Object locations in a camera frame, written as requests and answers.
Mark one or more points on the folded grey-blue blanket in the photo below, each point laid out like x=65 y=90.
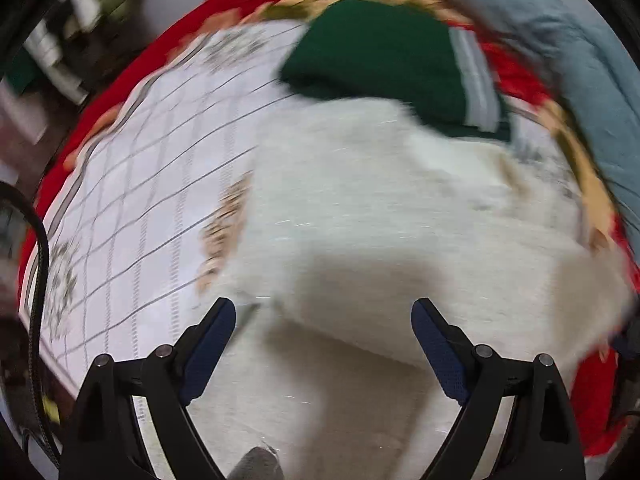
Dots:
x=575 y=50

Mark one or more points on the white grid-patterned bed mat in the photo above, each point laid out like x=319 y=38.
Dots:
x=150 y=170

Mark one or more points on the white fuzzy sweater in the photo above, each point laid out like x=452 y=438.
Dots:
x=375 y=220

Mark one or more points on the green sweater with white stripes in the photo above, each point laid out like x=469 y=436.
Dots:
x=380 y=50

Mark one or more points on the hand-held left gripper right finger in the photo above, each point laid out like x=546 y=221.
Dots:
x=441 y=356

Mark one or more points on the red floral blanket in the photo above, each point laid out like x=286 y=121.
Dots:
x=517 y=82

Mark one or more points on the white hanging jacket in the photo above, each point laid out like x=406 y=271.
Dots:
x=60 y=55

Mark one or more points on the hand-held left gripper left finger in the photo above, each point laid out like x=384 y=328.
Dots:
x=209 y=351

